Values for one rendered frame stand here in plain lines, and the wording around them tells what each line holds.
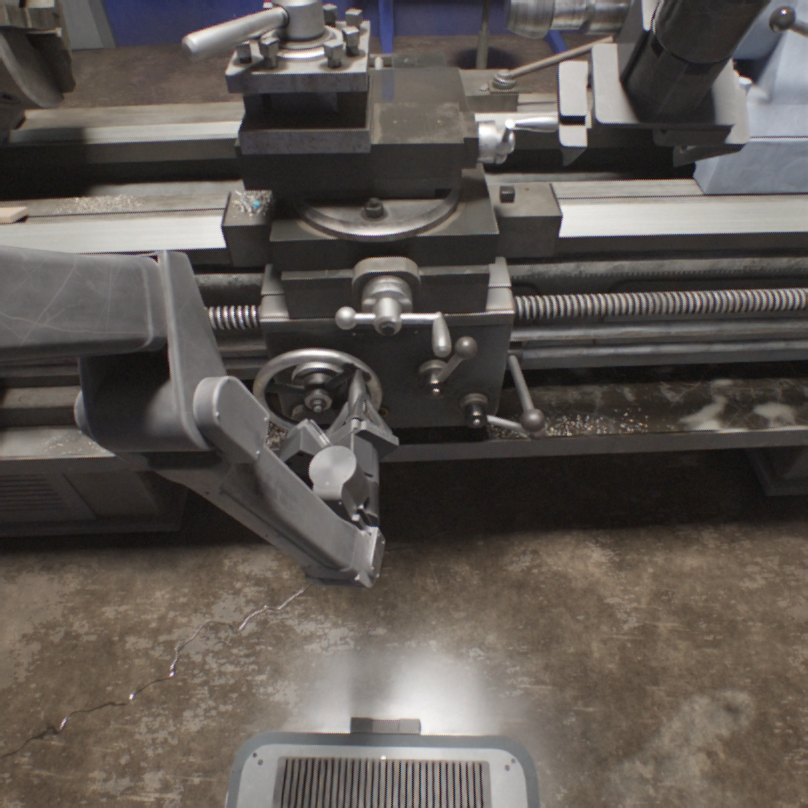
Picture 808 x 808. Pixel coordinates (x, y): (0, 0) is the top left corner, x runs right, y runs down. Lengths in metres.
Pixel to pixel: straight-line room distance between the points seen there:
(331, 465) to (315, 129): 0.42
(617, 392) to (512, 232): 0.53
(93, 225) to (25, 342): 0.85
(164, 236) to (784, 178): 1.07
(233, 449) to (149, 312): 0.11
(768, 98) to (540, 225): 0.44
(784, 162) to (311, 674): 1.38
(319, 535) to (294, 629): 0.93
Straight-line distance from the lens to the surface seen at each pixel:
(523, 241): 1.06
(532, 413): 0.99
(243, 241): 1.05
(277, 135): 0.85
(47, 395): 1.47
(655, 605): 1.64
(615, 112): 0.50
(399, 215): 0.88
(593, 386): 1.43
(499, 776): 1.19
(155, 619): 1.64
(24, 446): 1.50
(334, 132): 0.84
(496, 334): 1.00
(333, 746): 1.20
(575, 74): 0.54
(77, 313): 0.35
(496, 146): 0.93
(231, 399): 0.41
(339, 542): 0.66
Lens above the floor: 1.43
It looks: 51 degrees down
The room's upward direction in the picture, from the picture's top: 1 degrees counter-clockwise
